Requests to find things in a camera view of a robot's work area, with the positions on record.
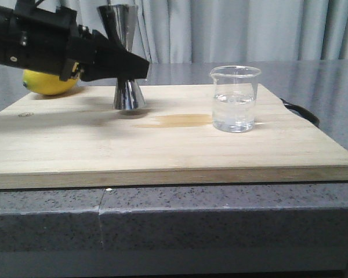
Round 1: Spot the black cutting board handle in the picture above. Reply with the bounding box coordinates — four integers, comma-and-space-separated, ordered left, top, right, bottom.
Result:
281, 98, 320, 127

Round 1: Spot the clear glass beaker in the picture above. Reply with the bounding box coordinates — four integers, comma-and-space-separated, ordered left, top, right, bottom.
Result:
209, 65, 262, 133

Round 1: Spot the steel double jigger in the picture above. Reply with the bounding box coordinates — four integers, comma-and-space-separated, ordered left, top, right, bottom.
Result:
97, 1, 146, 111

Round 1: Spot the grey curtain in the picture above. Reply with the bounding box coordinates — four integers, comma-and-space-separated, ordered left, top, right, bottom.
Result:
31, 0, 348, 65

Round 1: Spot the yellow lemon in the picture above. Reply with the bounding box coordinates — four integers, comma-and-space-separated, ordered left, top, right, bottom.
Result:
22, 69, 78, 96

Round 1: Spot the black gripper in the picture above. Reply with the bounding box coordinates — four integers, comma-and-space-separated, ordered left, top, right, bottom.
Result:
0, 1, 149, 82

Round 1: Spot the wooden cutting board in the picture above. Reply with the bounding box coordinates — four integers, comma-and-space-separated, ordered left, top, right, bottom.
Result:
0, 85, 348, 189

